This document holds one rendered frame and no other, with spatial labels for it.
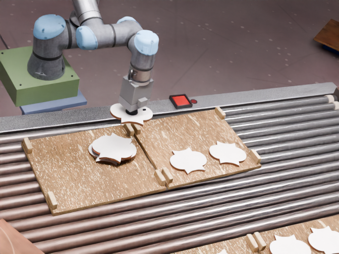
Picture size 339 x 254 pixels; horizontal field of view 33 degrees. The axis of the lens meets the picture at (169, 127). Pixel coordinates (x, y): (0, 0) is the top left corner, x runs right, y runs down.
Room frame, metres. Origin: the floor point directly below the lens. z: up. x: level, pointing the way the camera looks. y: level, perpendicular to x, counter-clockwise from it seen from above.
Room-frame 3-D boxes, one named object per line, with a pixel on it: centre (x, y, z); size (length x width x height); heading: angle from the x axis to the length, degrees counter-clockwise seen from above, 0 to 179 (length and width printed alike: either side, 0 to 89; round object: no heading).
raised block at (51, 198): (1.25, 0.30, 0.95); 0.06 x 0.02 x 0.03; 37
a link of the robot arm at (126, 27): (1.64, 0.21, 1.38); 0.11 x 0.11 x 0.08; 36
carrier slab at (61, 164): (1.47, 0.22, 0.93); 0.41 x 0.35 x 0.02; 127
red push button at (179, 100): (1.99, -0.02, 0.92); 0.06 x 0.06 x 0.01; 34
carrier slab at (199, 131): (1.73, -0.11, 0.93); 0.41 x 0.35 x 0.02; 127
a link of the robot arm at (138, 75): (1.57, 0.14, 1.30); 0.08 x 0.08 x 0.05
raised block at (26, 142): (1.46, 0.46, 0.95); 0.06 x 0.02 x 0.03; 37
